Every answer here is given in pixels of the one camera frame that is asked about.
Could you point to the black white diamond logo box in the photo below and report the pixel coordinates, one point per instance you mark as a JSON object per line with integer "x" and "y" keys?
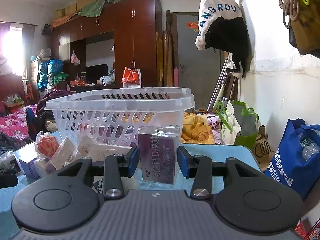
{"x": 98, "y": 184}

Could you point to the blue shopping bag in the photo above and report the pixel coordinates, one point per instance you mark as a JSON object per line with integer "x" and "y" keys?
{"x": 288, "y": 166}

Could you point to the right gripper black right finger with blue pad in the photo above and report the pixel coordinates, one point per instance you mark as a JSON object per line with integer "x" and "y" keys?
{"x": 242, "y": 197}

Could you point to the purple D3 medicine box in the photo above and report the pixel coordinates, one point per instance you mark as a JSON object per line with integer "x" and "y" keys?
{"x": 158, "y": 153}

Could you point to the pink tissue pack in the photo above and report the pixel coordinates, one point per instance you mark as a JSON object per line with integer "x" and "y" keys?
{"x": 46, "y": 144}

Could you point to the green white tote bag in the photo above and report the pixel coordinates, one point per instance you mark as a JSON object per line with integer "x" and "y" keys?
{"x": 240, "y": 123}

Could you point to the dark red wooden wardrobe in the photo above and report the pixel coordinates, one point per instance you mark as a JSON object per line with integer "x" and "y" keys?
{"x": 135, "y": 26}

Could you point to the grey door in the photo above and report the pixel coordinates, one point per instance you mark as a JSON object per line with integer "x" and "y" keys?
{"x": 198, "y": 70}

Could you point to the pink floral bed cover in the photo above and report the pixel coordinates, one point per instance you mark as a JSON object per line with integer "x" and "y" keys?
{"x": 15, "y": 124}

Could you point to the white plastic laundry basket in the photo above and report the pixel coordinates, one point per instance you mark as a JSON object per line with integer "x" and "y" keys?
{"x": 114, "y": 116}

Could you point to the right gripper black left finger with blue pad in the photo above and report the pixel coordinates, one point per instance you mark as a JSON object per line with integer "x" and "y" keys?
{"x": 65, "y": 200}

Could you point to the beige cardboard box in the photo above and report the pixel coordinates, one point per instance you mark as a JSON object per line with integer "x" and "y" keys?
{"x": 63, "y": 153}

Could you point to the yellow blanket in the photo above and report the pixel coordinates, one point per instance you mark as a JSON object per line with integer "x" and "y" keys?
{"x": 196, "y": 130}

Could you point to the orange white plastic bag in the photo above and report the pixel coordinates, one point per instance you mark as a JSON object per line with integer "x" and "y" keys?
{"x": 131, "y": 78}

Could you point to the brown hanging bag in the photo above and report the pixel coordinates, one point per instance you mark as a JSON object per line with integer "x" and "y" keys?
{"x": 301, "y": 17}

